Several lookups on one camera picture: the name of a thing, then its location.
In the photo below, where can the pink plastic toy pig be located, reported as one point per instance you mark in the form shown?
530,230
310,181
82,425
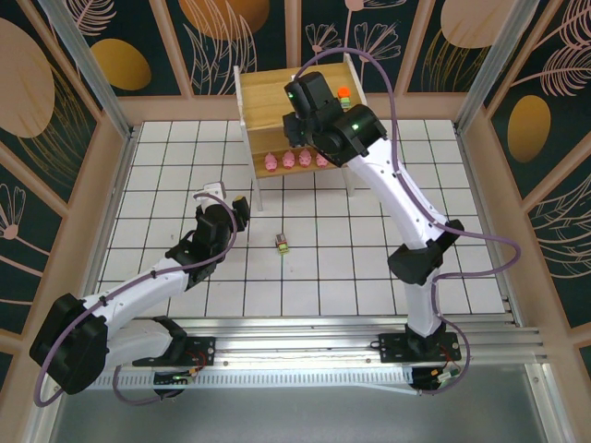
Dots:
288,160
321,161
305,159
270,163

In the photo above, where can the two-tier wooden shelf white frame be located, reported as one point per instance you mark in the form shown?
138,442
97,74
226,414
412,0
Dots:
263,101

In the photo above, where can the green toy truck orange top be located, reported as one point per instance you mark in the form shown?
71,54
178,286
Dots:
344,94

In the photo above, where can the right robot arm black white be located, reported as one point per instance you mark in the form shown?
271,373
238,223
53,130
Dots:
401,203

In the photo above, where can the black base plate right arm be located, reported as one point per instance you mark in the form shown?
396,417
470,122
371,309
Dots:
392,346

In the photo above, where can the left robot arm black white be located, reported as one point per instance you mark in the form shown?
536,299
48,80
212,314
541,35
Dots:
138,290

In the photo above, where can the black base plate left arm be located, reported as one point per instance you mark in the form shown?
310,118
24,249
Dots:
203,348

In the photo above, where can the green toy truck grey top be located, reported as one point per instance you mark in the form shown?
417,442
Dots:
282,244

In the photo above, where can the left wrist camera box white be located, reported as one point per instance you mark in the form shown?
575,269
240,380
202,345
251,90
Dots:
214,189

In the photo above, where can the aluminium mounting rail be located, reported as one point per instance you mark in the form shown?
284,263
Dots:
300,346

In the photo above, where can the aluminium frame post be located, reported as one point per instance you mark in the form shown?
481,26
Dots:
493,69
94,78

